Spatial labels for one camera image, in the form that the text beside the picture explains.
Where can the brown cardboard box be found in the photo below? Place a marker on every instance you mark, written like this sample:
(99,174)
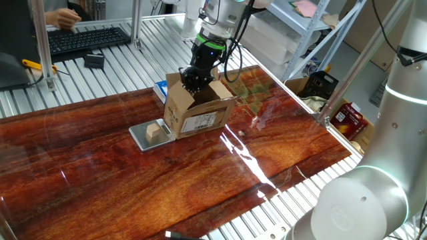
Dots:
(177,113)

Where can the red printed box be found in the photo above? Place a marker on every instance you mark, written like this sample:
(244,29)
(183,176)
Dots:
(348,121)

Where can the black monitor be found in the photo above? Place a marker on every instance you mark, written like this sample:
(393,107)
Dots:
(16,30)

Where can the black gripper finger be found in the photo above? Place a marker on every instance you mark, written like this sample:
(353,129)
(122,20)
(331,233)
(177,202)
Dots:
(188,78)
(204,80)

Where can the silver digital kitchen scale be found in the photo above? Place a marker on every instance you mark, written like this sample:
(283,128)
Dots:
(138,135)

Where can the small wooden cube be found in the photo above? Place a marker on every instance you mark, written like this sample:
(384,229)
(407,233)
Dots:
(153,130)

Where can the large cardboard carton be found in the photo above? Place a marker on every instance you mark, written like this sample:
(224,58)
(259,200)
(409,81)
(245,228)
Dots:
(363,30)

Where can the black plastic crate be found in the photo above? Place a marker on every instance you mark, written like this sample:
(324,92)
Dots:
(320,85)

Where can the white foam box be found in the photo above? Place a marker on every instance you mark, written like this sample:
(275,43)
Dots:
(267,43)

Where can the blue tissue pack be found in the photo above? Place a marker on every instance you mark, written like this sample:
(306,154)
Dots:
(160,90)

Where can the pink cloth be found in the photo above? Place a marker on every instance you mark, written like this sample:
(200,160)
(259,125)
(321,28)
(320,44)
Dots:
(305,8)

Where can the bare person hand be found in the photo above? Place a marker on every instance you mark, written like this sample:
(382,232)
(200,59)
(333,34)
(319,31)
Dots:
(66,18)

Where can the open cardboard storage box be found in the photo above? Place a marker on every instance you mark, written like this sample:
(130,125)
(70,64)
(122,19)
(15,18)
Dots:
(293,86)

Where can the white stand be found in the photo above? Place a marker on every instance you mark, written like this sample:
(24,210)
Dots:
(191,20)

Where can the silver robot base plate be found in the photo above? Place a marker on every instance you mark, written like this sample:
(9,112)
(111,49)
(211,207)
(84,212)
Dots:
(273,233)

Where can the wood grain table mat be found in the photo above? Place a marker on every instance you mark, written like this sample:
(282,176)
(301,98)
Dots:
(300,150)
(100,183)

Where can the white metal shelf rack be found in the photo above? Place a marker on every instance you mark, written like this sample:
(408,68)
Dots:
(283,13)

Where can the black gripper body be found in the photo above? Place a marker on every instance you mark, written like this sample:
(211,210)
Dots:
(205,60)

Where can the small black box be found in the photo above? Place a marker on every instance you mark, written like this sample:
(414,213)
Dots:
(94,61)

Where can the black keyboard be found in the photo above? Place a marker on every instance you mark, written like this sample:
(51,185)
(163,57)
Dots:
(86,40)

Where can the aluminium frame post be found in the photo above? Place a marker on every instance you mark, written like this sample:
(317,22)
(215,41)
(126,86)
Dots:
(42,40)
(136,20)
(365,60)

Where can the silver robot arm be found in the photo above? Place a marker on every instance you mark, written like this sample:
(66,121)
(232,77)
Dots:
(397,140)

